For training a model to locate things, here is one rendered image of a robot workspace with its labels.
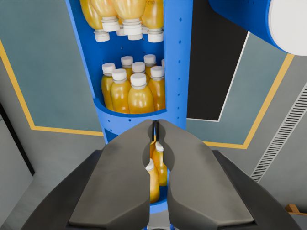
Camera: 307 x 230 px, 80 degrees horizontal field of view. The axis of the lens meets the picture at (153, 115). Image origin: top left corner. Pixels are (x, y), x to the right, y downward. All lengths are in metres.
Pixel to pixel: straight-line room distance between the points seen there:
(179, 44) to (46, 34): 1.59
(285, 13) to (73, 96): 1.83
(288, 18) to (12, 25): 1.90
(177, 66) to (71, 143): 2.21
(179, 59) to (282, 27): 0.32
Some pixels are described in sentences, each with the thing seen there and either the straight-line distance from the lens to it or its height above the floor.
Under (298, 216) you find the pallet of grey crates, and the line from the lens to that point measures 3.62.
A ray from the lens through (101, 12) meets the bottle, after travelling 0.47.
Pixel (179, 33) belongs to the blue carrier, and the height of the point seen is 1.18.
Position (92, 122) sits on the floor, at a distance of 2.18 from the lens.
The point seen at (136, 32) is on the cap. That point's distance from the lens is 0.43.
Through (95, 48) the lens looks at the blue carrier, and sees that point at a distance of 0.60.
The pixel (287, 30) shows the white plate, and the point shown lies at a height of 1.04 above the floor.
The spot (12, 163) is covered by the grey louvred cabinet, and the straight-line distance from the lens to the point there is 2.81.
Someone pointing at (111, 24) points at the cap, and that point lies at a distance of 0.48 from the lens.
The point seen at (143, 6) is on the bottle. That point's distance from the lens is 0.42.
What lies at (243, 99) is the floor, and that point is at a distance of 1.99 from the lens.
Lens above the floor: 1.59
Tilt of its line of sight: 54 degrees down
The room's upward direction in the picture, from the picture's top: 174 degrees counter-clockwise
